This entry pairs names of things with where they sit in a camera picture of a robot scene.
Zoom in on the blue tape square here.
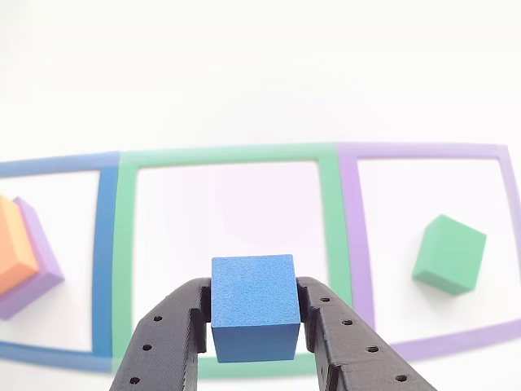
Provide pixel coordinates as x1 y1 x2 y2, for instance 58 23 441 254
0 151 121 374

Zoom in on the orange cube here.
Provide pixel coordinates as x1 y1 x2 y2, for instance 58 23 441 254
0 194 41 297

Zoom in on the purple tape square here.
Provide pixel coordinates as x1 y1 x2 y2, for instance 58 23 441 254
336 141 521 363

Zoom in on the small blue cube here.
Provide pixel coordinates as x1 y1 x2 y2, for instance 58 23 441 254
210 254 302 363

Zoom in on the green tape square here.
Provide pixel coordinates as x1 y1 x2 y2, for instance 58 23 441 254
110 142 354 380

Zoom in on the large purple cube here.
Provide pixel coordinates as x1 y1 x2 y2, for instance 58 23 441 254
0 195 66 322

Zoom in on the green cube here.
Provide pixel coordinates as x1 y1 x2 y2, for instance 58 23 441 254
411 214 488 297

